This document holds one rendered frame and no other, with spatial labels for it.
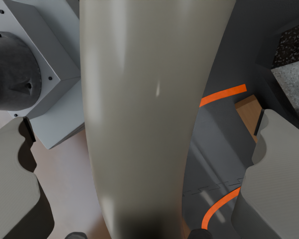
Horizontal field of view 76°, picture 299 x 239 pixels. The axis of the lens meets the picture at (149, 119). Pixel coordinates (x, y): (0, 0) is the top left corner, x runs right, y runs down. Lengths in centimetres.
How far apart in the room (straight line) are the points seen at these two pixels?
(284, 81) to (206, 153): 87
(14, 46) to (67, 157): 166
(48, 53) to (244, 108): 100
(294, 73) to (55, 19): 68
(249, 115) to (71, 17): 100
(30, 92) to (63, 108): 14
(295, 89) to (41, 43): 71
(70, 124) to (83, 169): 142
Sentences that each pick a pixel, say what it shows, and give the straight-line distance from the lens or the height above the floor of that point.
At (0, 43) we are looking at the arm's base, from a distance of 53.
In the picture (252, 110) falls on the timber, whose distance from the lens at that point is 122.
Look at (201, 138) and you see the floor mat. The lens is 141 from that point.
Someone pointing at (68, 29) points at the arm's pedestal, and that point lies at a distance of 58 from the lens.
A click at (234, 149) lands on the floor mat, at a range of 144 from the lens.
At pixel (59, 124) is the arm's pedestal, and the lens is 67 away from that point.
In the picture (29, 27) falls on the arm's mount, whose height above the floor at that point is 92.
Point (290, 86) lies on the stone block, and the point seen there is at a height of 59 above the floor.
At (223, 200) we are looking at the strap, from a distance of 168.
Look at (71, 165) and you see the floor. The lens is 211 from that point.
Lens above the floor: 129
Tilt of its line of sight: 62 degrees down
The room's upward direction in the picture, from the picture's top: 135 degrees counter-clockwise
